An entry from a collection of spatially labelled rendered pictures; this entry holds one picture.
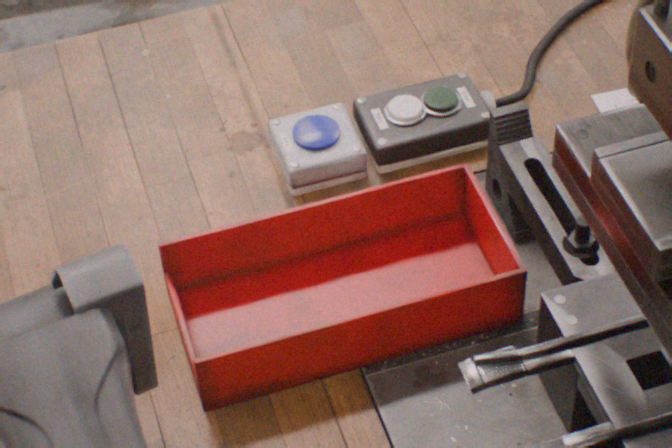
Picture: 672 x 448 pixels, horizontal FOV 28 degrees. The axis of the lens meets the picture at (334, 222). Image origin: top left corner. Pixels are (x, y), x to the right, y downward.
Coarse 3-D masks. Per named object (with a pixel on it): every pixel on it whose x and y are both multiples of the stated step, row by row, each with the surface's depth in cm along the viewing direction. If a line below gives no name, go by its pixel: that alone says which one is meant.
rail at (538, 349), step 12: (612, 324) 90; (624, 324) 90; (636, 324) 90; (564, 336) 89; (576, 336) 89; (588, 336) 89; (600, 336) 90; (528, 348) 89; (540, 348) 89; (552, 348) 89
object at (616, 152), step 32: (576, 128) 81; (608, 128) 81; (640, 128) 81; (576, 160) 79; (608, 160) 73; (640, 160) 73; (576, 192) 81; (608, 192) 73; (640, 192) 71; (608, 224) 77; (640, 224) 70; (608, 256) 78; (640, 256) 71; (640, 288) 75
